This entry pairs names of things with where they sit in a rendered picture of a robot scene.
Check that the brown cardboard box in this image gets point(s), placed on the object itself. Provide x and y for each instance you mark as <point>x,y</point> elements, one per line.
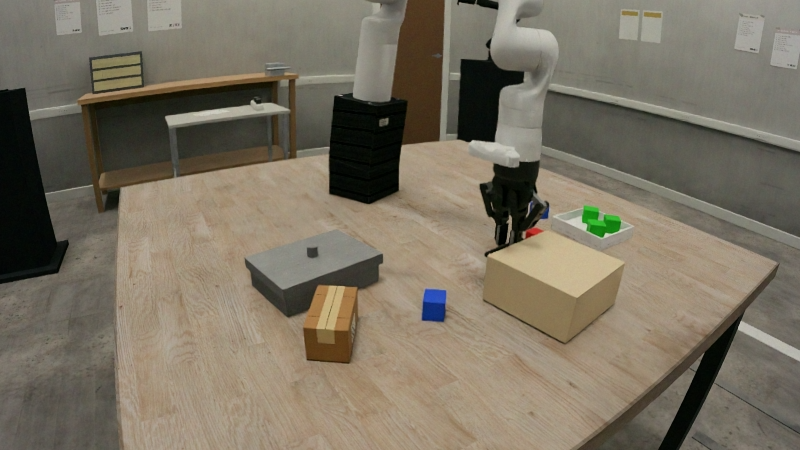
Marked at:
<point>330,325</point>

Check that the green block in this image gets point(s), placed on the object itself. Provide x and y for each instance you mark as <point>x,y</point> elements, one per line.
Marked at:
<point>596,227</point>
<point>589,213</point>
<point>613,223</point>

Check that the red block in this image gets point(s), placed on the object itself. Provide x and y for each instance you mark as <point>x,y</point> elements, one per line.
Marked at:
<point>532,232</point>

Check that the blue block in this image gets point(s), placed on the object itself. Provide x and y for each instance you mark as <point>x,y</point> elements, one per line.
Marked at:
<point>545,215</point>
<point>433,308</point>

